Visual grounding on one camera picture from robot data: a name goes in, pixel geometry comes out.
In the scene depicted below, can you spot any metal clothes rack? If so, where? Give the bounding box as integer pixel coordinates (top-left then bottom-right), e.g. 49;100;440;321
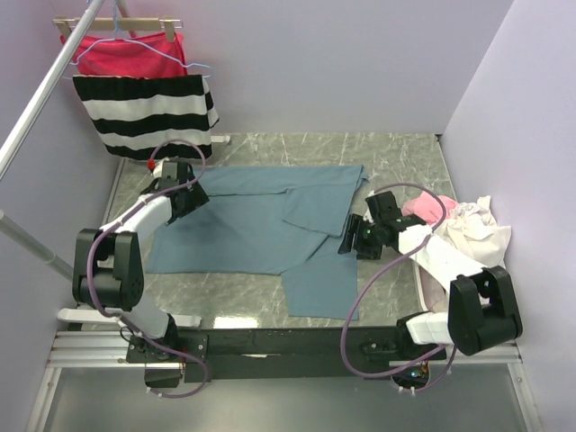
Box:
0;0;233;329

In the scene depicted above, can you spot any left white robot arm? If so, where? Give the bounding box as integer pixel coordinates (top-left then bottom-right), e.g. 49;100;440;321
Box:
72;159;209;362

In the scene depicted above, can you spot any black white striped garment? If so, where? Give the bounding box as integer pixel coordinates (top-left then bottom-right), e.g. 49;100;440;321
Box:
73;75;220;161

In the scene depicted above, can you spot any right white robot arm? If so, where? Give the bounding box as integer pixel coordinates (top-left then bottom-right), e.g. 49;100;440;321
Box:
338;192;523;359

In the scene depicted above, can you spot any red pink garment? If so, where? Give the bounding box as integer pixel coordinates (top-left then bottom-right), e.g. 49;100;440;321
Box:
71;32;188;78

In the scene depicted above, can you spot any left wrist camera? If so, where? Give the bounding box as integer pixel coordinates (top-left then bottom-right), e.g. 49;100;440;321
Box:
146;157;170;178

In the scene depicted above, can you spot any blue t shirt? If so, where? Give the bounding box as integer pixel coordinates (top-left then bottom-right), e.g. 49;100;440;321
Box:
146;166;368;320

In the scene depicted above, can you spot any white t shirt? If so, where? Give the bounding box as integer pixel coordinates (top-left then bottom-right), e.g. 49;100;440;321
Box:
436;195;512;267

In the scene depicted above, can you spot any blue wire hanger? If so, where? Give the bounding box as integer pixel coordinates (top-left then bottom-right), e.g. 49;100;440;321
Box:
69;1;212;78

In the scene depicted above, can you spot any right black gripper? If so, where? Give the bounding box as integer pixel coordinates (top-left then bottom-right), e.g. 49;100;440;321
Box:
337;213;383;262

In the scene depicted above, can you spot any wooden clip hanger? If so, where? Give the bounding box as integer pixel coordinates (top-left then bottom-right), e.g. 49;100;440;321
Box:
52;16;184;41

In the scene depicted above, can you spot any pink t shirt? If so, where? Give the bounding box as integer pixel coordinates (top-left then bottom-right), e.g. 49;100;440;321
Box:
401;192;458;225

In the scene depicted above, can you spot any black base beam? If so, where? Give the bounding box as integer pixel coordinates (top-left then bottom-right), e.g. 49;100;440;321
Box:
125;326;449;383

